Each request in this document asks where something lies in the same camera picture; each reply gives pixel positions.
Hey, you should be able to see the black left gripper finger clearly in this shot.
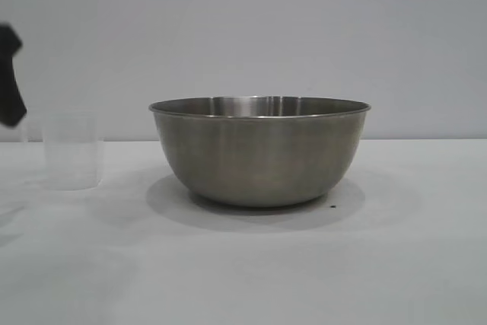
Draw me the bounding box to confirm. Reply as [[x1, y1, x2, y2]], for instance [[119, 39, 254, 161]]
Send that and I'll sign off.
[[0, 22, 28, 127]]

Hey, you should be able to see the translucent plastic measuring cup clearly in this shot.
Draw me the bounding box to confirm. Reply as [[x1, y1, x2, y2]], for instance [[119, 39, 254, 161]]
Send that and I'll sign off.
[[22, 110, 104, 192]]

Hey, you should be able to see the stainless steel mixing bowl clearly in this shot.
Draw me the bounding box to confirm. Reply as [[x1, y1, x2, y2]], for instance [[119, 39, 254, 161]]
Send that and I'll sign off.
[[148, 95, 371, 209]]

